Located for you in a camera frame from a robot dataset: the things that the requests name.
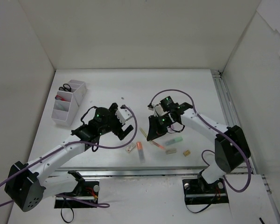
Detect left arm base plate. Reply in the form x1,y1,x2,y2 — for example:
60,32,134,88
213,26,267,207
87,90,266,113
54,181,99,209

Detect orange cap highlighter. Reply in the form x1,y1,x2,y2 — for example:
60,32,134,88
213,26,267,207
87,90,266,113
136,141,145,163

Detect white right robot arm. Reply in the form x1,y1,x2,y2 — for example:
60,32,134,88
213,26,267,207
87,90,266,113
147,97,251,192

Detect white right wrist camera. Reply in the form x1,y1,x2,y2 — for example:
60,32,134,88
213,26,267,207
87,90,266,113
154,104,165,117

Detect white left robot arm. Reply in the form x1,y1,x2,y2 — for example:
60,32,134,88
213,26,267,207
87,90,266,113
4,103,137,212

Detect white eraser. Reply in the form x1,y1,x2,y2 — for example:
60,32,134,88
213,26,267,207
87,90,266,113
165,148,177,154

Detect aluminium rail frame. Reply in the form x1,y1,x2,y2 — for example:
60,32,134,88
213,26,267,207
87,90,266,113
25,70,271,201

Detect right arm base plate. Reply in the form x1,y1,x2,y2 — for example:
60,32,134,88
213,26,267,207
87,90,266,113
182,178,229,205

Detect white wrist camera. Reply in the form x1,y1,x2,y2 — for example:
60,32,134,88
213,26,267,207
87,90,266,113
115,109,133,125
154,104,165,117

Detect green highlighter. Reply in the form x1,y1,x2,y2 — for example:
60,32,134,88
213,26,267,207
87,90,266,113
164,137,183,146

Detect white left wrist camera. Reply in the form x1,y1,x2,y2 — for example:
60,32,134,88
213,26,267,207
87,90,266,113
115,109,133,125

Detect twin orange yellow highlighter pack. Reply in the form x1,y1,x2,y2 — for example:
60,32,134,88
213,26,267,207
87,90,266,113
139,127,165,150

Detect white compartment organizer box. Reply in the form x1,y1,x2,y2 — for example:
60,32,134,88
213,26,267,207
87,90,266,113
51,80,87,127

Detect small tan staples box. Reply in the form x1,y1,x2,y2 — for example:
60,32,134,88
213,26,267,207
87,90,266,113
183,150,190,157

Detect black handled scissors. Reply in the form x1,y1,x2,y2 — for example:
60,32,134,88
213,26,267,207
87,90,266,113
58,84,71,92

